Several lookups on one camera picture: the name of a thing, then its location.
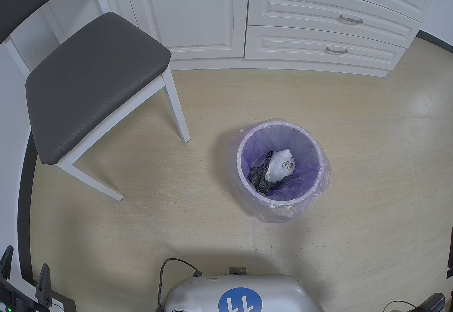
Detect black plastic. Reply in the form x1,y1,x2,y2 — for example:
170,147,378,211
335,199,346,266
248,151,284,195

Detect white trash bin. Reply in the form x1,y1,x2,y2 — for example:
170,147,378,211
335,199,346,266
236,121,325,221

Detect purple plastic bag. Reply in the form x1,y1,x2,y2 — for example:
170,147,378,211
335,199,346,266
230,117,333,224

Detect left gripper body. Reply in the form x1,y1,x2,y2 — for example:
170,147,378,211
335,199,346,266
0,276,54,312

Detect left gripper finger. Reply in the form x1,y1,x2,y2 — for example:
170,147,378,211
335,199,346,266
0,245,14,282
35,263,53,308

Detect white chair with grey seat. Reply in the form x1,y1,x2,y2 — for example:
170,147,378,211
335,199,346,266
0,0,192,202

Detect white printed wrapper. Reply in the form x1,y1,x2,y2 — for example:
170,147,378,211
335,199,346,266
266,148,296,182

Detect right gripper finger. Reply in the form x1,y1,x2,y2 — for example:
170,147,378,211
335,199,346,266
447,226,453,280

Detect black cable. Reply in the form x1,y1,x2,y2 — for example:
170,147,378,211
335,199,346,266
157,258,203,309

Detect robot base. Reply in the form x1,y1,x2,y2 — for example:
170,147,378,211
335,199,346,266
164,267,324,312

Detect white wardrobe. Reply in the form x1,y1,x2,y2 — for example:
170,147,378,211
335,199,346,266
97,0,449,78

